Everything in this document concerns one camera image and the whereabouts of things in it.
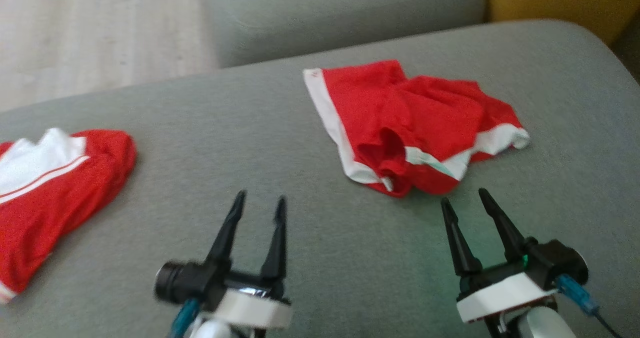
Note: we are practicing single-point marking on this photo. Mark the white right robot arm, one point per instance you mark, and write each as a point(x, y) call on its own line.
point(545, 328)

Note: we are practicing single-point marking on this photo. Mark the grey stitched sofa cushion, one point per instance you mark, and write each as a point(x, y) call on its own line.
point(340, 13)

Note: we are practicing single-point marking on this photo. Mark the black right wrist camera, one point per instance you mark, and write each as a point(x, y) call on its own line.
point(560, 258)

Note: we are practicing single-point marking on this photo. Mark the red and white shirt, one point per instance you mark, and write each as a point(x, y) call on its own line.
point(50, 198)

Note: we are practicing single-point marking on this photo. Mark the red shorts white trim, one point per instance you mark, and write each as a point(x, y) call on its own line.
point(400, 123)

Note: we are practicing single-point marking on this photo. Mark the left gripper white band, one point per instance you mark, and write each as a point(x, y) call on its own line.
point(252, 310)

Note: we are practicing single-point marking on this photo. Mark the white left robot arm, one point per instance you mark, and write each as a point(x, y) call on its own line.
point(215, 330)

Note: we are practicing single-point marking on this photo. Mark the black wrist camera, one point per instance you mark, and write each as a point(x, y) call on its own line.
point(175, 280)
point(560, 258)

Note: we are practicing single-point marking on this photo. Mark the grey fabric sofa seat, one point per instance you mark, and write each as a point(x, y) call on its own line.
point(250, 143)

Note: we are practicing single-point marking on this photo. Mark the yellow cushion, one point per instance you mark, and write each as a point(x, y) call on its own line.
point(555, 0)

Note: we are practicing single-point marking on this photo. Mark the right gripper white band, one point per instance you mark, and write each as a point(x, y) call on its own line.
point(500, 295)

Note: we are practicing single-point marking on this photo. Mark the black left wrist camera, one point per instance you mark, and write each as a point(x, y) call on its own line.
point(175, 280)

